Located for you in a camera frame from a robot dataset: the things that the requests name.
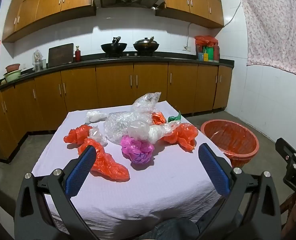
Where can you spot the wall socket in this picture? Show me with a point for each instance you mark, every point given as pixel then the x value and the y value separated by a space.
pixel 186 48

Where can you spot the dark cutting board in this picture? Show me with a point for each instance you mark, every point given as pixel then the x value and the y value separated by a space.
pixel 60 55

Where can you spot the reddish plastic basin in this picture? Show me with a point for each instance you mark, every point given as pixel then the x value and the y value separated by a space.
pixel 12 68

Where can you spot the wooden chair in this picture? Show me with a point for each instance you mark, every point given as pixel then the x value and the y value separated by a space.
pixel 295 215

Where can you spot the large bubble wrap sheet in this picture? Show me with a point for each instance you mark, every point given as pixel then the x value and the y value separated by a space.
pixel 116 127

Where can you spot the wide orange plastic bag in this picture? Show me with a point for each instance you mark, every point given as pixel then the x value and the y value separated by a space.
pixel 182 135

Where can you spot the clear plastic bag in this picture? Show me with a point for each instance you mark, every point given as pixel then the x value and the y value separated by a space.
pixel 98 136

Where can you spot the pink plastic bag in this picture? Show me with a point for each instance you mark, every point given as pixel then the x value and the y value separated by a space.
pixel 136 150

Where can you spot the floral curtain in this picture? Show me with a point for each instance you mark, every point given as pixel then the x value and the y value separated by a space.
pixel 275 30

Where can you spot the person's leg in jeans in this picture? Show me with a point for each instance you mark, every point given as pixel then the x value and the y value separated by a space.
pixel 165 230

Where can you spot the red bottle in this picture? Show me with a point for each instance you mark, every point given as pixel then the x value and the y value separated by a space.
pixel 78 55

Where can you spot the small orange plastic bag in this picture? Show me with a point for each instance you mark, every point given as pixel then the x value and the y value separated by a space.
pixel 158 118

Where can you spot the black kitchen countertop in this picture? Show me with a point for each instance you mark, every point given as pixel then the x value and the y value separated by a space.
pixel 163 58

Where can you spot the small bubble wrap sheet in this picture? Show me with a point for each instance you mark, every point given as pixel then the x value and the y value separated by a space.
pixel 145 102

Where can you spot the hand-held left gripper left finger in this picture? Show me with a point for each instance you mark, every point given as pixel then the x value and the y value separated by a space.
pixel 80 172

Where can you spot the black gas stove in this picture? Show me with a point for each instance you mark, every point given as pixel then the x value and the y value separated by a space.
pixel 128 54

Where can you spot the white tablecloth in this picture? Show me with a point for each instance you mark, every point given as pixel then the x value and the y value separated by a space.
pixel 150 192

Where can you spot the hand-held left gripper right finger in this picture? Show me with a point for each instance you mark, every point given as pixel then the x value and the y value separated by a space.
pixel 214 172

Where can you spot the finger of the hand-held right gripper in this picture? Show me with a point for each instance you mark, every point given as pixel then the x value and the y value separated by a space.
pixel 285 150

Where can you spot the translucent white plastic bag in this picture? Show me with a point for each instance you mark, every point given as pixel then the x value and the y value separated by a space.
pixel 160 130

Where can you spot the long orange plastic bag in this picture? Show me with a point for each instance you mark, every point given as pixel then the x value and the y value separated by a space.
pixel 105 163

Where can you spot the orange plastic basket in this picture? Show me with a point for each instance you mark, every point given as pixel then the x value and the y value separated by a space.
pixel 229 136

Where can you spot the wooden base cabinets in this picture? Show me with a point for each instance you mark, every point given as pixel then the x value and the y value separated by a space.
pixel 113 85

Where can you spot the wooden wall cabinets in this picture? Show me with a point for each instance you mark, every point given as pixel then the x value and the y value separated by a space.
pixel 192 0
pixel 50 5

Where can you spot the black wok with lid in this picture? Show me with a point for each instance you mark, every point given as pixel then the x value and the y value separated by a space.
pixel 146 45

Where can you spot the glass jar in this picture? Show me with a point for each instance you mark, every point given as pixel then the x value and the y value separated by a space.
pixel 37 61

